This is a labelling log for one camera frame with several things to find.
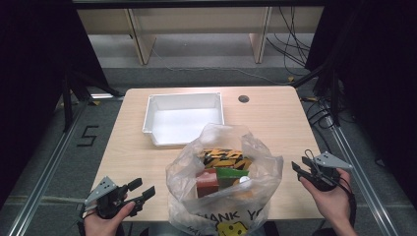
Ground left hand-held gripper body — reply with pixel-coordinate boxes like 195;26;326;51
84;175;137;220

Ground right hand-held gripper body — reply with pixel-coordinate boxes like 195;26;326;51
308;150;354;193

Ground clear plastic bag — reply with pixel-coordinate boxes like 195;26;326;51
165;122;284;236

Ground brown carton box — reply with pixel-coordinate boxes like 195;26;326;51
195;168;220;199

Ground green snack packet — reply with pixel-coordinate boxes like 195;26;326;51
215;166;250;190

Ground black yellow chip bag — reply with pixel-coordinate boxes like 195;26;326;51
200;147;254;171

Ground white plastic bin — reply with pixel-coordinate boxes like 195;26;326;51
142;91;226;147

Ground person's right hand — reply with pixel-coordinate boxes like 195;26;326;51
299;168;357;230

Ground person's left hand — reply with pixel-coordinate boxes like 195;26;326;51
83;201;136;236

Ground black metal stand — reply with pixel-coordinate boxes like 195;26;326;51
62;70;124;132
291;65;342;127

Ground black curtain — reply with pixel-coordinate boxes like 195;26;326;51
0;0;109;207
304;0;417;205

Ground light wooden desk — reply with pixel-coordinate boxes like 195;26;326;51
77;6;326;66

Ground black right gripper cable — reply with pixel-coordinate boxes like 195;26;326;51
337;176;358;229

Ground aluminium floor rail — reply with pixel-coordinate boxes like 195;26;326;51
328;124;399;236
6;97;92;236

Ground black floor cables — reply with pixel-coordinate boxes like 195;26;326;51
303;96;338;151

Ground bundle of black cables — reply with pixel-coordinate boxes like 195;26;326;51
266;6;313;77

